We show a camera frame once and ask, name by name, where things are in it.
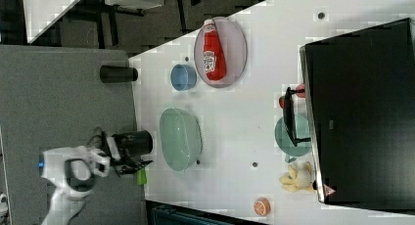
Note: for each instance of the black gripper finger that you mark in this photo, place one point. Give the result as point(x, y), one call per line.
point(145, 162)

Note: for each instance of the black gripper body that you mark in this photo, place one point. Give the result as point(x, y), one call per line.
point(126, 165)

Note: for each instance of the green plastic strainer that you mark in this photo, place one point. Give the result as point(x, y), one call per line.
point(181, 139)

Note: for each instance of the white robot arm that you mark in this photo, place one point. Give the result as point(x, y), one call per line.
point(73, 172)

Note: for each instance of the bright green small block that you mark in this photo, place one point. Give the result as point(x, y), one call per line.
point(141, 177)

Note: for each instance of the black cylinder upper holder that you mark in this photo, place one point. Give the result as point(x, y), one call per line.
point(110, 74)

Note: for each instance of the blue small bowl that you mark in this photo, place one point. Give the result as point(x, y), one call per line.
point(183, 77)

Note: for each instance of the red ketchup bottle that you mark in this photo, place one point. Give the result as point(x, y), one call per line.
point(213, 56)

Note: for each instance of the orange slice toy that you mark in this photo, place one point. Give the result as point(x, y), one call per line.
point(262, 207)

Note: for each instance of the green mug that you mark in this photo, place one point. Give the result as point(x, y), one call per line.
point(297, 147)

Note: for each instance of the grey round plate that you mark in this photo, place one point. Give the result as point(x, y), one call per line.
point(235, 51)

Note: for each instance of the red strawberry toy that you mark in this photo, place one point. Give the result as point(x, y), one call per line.
point(281, 102)

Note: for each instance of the peeled banana toy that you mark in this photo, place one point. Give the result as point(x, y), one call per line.
point(297, 179)

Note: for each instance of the pink fruit toy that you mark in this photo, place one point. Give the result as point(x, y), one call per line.
point(300, 91)

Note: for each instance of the black toaster oven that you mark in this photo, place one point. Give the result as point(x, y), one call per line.
point(359, 98)

